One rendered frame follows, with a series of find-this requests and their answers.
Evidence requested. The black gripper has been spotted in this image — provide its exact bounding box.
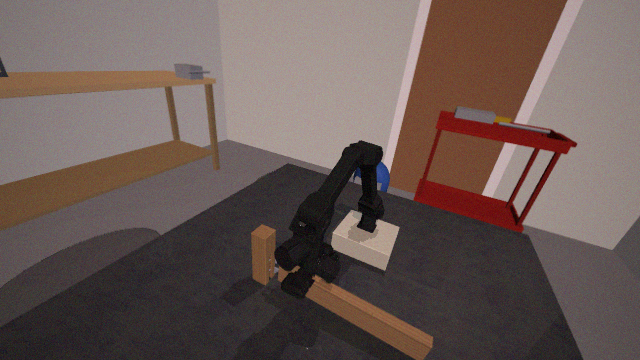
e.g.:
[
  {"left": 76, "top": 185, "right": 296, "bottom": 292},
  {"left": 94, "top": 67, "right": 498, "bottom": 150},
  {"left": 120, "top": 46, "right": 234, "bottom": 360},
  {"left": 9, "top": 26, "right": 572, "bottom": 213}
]
[{"left": 281, "top": 242, "right": 333, "bottom": 300}]

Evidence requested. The brown wooden post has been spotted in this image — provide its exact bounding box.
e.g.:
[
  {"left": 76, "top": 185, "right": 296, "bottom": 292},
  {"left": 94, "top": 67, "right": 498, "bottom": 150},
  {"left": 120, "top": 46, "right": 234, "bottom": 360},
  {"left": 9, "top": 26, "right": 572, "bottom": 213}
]
[{"left": 251, "top": 224, "right": 276, "bottom": 285}]

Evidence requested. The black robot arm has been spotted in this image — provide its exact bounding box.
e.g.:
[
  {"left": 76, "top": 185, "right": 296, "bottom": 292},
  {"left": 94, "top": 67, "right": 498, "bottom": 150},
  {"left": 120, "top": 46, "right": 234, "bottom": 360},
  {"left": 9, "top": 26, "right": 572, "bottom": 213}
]
[{"left": 274, "top": 140, "right": 385, "bottom": 284}]

